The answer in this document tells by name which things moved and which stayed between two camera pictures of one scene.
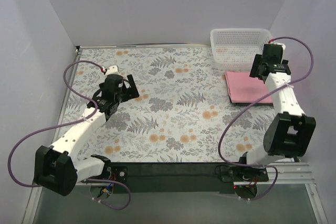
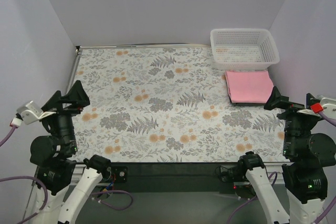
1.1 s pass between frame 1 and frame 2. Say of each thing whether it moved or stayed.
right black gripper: moved
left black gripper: moved
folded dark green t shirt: stayed
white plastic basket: stayed
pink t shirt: stayed
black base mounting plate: stayed
